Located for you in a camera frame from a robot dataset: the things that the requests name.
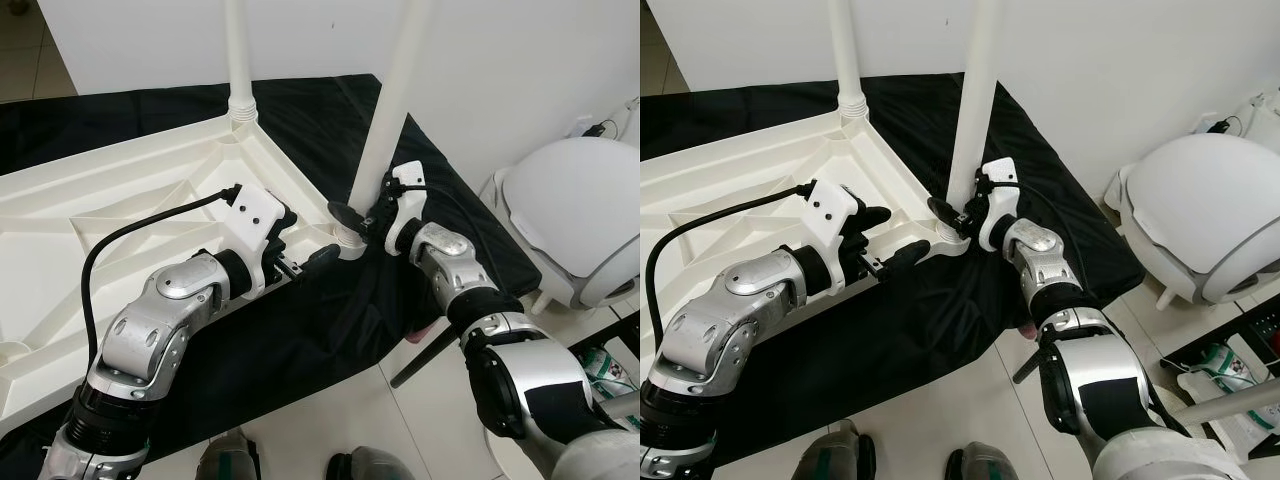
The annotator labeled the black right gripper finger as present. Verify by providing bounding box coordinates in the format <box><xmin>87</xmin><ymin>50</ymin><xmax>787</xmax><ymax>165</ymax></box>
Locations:
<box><xmin>328</xmin><ymin>200</ymin><xmax>371</xmax><ymax>233</ymax></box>
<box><xmin>926</xmin><ymin>195</ymin><xmax>969</xmax><ymax>231</ymax></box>

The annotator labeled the white plastic children table top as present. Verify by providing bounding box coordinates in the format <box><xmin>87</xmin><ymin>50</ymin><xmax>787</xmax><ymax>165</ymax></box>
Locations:
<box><xmin>0</xmin><ymin>110</ymin><xmax>369</xmax><ymax>411</ymax></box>
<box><xmin>640</xmin><ymin>108</ymin><xmax>966</xmax><ymax>401</ymax></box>

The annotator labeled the white domed appliance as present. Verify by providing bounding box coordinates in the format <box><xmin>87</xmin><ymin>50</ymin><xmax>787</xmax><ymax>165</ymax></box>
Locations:
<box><xmin>488</xmin><ymin>138</ymin><xmax>641</xmax><ymax>313</ymax></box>
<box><xmin>1105</xmin><ymin>133</ymin><xmax>1280</xmax><ymax>309</ymax></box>

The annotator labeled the grey green left robot leg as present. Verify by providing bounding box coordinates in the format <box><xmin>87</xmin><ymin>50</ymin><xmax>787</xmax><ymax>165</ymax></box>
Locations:
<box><xmin>795</xmin><ymin>420</ymin><xmax>877</xmax><ymax>480</ymax></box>
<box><xmin>195</xmin><ymin>428</ymin><xmax>263</xmax><ymax>480</ymax></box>

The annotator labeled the grey green robot leg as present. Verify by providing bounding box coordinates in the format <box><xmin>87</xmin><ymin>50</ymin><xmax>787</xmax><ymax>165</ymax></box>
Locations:
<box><xmin>795</xmin><ymin>420</ymin><xmax>877</xmax><ymax>480</ymax></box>
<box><xmin>195</xmin><ymin>428</ymin><xmax>263</xmax><ymax>480</ymax></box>
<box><xmin>325</xmin><ymin>445</ymin><xmax>416</xmax><ymax>480</ymax></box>
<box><xmin>945</xmin><ymin>442</ymin><xmax>1021</xmax><ymax>480</ymax></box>

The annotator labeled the grey green right robot leg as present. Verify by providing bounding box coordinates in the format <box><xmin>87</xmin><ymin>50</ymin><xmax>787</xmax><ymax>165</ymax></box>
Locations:
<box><xmin>325</xmin><ymin>445</ymin><xmax>416</xmax><ymax>480</ymax></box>
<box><xmin>945</xmin><ymin>442</ymin><xmax>1021</xmax><ymax>480</ymax></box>

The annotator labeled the white green plastic package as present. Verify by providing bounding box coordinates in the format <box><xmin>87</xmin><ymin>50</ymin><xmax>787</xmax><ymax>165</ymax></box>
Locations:
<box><xmin>575</xmin><ymin>345</ymin><xmax>641</xmax><ymax>391</ymax></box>
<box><xmin>1180</xmin><ymin>340</ymin><xmax>1280</xmax><ymax>461</ymax></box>

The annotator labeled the black low floor shelf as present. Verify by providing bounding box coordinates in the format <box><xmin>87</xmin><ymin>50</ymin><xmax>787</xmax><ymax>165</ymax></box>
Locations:
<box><xmin>1160</xmin><ymin>300</ymin><xmax>1280</xmax><ymax>366</ymax></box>

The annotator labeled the white floor fan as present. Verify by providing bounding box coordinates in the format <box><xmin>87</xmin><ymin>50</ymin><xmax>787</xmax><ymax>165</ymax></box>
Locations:
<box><xmin>1175</xmin><ymin>385</ymin><xmax>1280</xmax><ymax>426</ymax></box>

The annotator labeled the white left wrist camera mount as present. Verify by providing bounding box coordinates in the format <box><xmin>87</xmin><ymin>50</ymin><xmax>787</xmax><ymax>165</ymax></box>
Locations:
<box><xmin>222</xmin><ymin>185</ymin><xmax>299</xmax><ymax>301</ymax></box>
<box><xmin>800</xmin><ymin>180</ymin><xmax>866</xmax><ymax>301</ymax></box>

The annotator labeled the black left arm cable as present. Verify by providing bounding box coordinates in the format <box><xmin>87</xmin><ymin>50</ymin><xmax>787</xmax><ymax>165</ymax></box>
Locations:
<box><xmin>80</xmin><ymin>185</ymin><xmax>243</xmax><ymax>371</ymax></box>
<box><xmin>645</xmin><ymin>182</ymin><xmax>816</xmax><ymax>341</ymax></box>

